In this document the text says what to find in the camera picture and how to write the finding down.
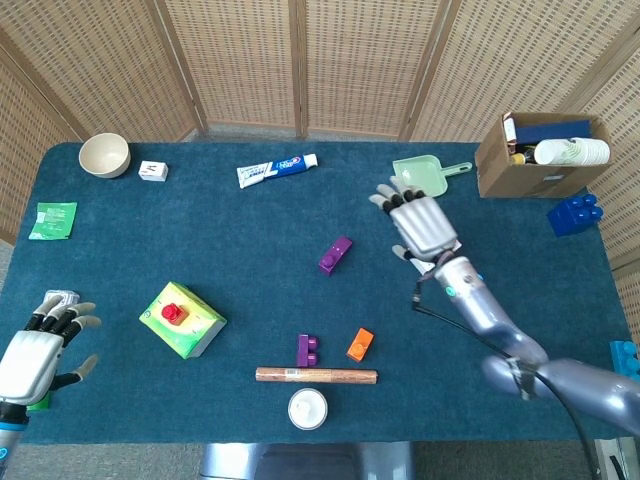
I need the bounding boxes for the blue plastic toy brick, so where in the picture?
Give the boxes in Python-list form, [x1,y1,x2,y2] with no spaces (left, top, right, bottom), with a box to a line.
[608,339,640,376]

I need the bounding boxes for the stack of white paper cups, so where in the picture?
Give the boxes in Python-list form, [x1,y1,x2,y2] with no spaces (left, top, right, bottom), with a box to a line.
[533,137,612,167]

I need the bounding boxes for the small white packaged item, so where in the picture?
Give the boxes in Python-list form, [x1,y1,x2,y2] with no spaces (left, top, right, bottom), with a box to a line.
[42,289,81,309]

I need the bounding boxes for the blue white toothpaste tube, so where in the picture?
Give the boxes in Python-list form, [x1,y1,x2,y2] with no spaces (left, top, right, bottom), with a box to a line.
[236,153,319,190]

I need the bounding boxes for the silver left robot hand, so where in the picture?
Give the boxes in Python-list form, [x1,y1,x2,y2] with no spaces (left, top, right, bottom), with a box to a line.
[0,301,103,407]

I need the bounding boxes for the dark bottle with yellow cap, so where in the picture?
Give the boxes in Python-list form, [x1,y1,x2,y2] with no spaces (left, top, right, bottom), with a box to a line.
[508,143,539,166]

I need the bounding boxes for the grey robot torso base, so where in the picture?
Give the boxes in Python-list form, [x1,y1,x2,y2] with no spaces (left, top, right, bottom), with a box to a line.
[199,442,416,480]

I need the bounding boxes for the wicker folding screen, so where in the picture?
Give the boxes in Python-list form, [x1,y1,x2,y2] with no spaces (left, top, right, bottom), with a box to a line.
[0,0,640,341]

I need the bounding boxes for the small white printed box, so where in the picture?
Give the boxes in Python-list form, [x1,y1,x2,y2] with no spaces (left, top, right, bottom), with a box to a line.
[137,160,170,184]

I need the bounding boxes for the purple brick moved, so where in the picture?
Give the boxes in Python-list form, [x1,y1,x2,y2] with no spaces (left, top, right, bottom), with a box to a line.
[318,235,354,278]

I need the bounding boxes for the red block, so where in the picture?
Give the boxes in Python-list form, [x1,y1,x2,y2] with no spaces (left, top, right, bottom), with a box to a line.
[160,302,189,326]

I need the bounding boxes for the orange toy block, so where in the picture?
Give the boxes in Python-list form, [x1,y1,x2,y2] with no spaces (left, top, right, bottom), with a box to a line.
[345,327,375,363]

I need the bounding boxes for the light green plastic dustpan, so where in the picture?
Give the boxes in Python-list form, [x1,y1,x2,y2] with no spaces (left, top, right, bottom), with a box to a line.
[391,154,474,199]

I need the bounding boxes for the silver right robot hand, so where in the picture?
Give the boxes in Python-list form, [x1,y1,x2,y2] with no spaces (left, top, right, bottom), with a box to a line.
[368,177,462,274]

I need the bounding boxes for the beige ribbed bowl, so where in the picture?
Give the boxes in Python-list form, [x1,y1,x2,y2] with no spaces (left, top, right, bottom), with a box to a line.
[78,132,132,180]

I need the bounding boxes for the cork pattern paper roll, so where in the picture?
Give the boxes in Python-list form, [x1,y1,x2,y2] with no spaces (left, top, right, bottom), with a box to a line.
[255,366,379,386]

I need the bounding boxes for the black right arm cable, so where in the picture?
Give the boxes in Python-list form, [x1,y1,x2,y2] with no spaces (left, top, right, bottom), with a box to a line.
[412,277,601,480]

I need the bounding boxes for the brown cardboard box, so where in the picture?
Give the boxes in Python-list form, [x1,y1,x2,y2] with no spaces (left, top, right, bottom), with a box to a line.
[474,111,614,200]

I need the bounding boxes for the flat green sachet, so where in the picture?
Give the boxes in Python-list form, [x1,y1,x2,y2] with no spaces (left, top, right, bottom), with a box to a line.
[27,201,79,242]

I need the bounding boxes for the purple brick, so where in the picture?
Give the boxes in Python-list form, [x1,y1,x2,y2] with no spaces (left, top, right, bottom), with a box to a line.
[296,334,320,369]

